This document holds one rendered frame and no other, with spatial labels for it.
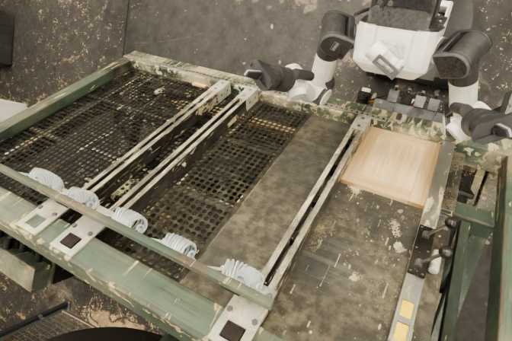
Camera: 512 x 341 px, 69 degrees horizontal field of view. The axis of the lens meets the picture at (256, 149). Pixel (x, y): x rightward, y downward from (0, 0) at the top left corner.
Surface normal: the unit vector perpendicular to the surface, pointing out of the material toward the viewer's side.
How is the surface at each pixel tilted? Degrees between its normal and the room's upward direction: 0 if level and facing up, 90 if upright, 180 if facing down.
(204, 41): 0
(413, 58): 23
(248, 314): 56
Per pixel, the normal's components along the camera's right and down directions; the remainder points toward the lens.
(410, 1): -0.48, 0.41
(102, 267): -0.04, -0.78
